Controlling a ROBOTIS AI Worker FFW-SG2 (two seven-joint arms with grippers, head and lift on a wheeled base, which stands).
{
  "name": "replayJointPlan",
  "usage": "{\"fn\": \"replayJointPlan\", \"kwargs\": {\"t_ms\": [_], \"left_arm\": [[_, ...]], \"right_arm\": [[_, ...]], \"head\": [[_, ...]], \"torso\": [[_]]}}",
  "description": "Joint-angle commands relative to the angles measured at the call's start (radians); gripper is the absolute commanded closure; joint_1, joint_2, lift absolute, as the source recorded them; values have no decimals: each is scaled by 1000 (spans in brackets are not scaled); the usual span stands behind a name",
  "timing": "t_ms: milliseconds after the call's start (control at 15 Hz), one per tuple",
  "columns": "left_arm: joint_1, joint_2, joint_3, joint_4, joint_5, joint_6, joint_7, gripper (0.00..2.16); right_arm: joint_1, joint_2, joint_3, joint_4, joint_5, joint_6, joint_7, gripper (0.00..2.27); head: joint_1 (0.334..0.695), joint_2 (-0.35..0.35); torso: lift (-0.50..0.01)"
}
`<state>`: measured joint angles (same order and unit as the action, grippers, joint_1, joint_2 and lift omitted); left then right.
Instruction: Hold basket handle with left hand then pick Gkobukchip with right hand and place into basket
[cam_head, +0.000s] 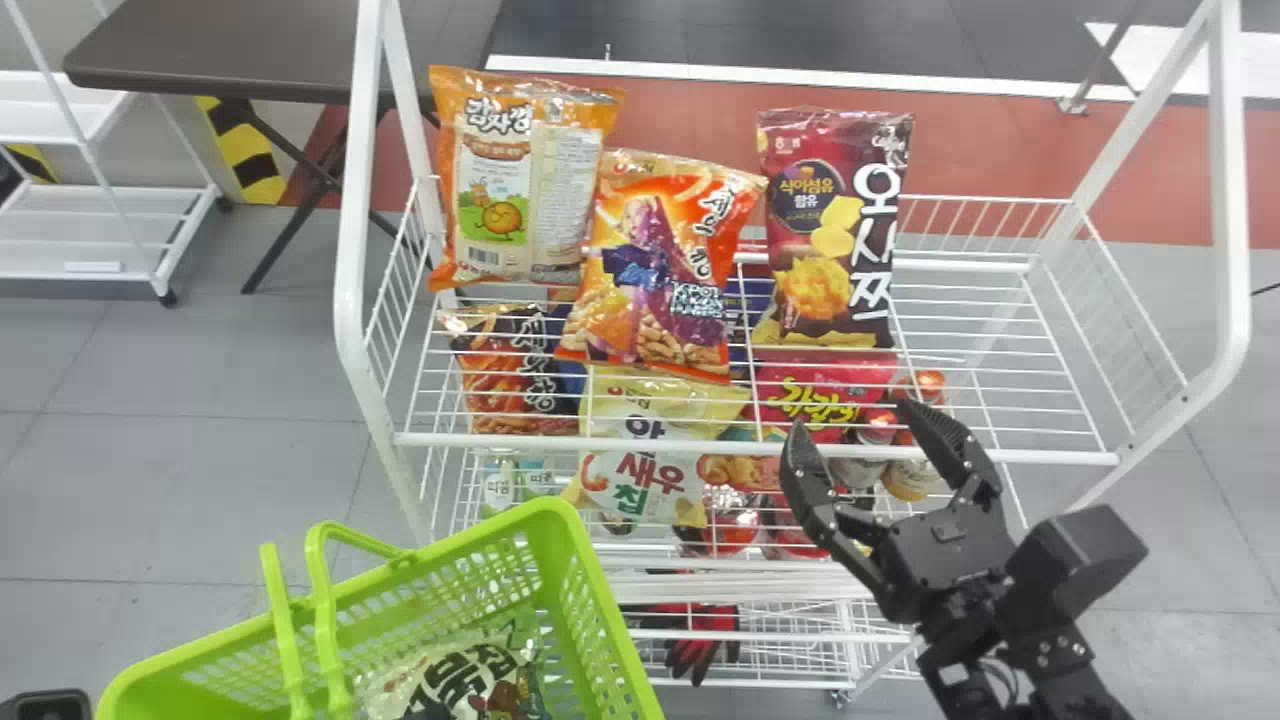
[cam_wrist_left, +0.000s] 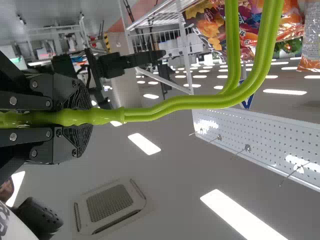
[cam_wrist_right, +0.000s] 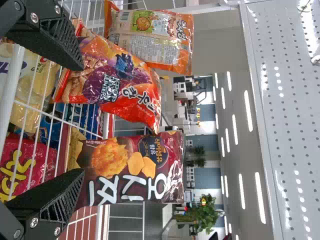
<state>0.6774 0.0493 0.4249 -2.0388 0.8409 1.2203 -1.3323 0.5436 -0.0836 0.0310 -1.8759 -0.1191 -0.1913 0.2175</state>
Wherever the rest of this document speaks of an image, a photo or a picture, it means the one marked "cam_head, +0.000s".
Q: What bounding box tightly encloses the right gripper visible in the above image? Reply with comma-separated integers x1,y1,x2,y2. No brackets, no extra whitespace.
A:
778,398,1021,627

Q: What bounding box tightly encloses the green basket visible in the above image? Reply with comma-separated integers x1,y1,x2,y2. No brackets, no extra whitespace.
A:
94,496,667,720

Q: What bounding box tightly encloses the beige bottle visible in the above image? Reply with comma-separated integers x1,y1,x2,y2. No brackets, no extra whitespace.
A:
880,369,949,503
828,405,885,492

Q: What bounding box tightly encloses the red snack packet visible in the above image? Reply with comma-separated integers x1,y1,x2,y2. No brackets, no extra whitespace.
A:
744,349,901,443

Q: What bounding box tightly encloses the maroon snack packet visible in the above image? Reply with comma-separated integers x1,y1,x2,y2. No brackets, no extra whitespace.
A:
749,105,916,352

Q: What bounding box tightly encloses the yellow snack packet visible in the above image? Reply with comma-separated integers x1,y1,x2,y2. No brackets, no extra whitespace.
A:
560,364,752,532

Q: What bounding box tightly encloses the orange purple snack packet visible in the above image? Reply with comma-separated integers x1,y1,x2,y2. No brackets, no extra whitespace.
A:
554,148,770,385

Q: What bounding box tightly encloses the clear bottle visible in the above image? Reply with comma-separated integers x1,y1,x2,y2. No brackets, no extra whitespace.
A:
478,452,519,518
518,458,561,501

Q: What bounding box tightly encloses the orange black snack packet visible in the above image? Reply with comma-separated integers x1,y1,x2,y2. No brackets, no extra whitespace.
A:
437,302,593,439

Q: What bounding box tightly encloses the silver snack packet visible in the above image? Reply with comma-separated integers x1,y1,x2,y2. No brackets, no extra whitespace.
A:
354,608,553,720

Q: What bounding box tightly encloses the dark side table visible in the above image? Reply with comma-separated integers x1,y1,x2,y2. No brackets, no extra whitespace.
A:
62,0,503,297

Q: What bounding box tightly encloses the white shelf trolley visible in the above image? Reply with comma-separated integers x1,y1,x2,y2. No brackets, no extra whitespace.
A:
0,0,223,308

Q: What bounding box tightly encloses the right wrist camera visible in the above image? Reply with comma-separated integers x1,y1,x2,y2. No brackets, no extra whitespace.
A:
1004,503,1150,643

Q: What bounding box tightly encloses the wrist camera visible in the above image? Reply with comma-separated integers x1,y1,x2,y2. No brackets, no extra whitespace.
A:
0,689,93,720
1004,503,1150,643

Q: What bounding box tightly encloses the white wire rack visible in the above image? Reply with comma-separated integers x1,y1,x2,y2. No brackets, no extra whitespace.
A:
334,0,1254,707

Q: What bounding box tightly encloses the yellow black striped post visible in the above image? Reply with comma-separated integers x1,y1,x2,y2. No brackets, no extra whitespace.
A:
194,95,292,207
0,143,60,187

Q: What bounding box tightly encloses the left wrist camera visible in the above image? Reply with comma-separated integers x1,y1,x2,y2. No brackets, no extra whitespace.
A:
0,689,93,720

